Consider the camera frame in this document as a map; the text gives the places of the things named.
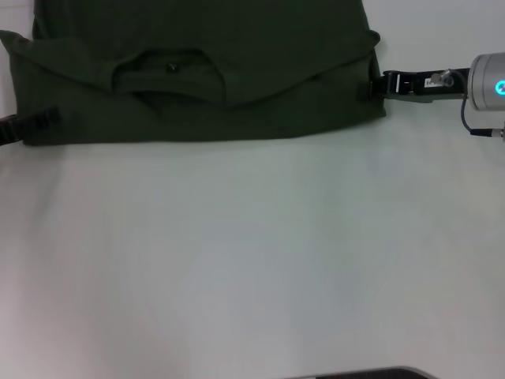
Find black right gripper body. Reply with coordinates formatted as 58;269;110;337
409;67;473;103

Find dark green printed t-shirt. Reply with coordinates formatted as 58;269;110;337
0;0;388;147

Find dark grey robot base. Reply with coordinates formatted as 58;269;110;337
283;366;439;379

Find right gripper cable with plug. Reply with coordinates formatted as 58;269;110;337
428;68;505;140

